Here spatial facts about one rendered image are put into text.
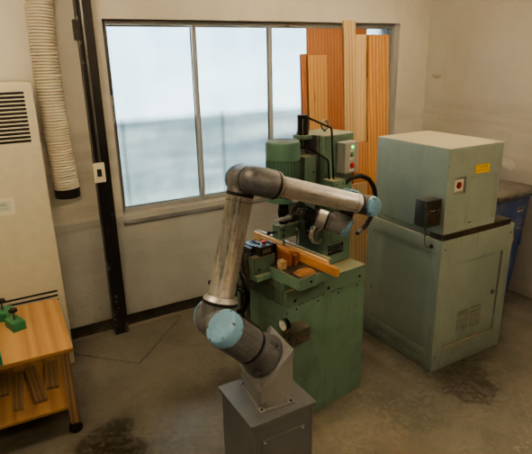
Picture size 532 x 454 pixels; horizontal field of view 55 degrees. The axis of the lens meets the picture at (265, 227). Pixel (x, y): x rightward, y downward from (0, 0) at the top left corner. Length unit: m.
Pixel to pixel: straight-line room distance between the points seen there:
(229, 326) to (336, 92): 2.71
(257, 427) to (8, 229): 1.93
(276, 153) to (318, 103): 1.67
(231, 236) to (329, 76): 2.41
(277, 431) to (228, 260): 0.72
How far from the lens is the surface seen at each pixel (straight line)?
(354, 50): 4.40
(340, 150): 2.70
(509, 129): 4.55
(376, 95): 4.53
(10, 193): 3.30
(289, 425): 2.25
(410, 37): 4.95
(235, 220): 2.09
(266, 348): 2.09
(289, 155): 2.54
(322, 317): 2.80
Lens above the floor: 1.90
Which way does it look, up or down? 18 degrees down
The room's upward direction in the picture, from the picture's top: 1 degrees counter-clockwise
